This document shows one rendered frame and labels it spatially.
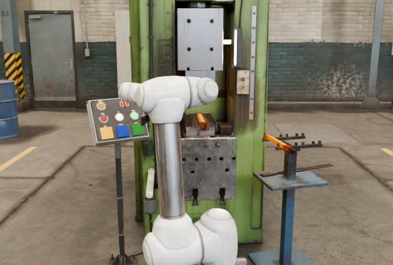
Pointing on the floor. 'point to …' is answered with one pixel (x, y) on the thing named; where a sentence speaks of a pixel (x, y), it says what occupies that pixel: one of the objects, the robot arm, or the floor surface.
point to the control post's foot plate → (123, 260)
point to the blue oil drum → (8, 110)
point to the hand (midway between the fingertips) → (143, 121)
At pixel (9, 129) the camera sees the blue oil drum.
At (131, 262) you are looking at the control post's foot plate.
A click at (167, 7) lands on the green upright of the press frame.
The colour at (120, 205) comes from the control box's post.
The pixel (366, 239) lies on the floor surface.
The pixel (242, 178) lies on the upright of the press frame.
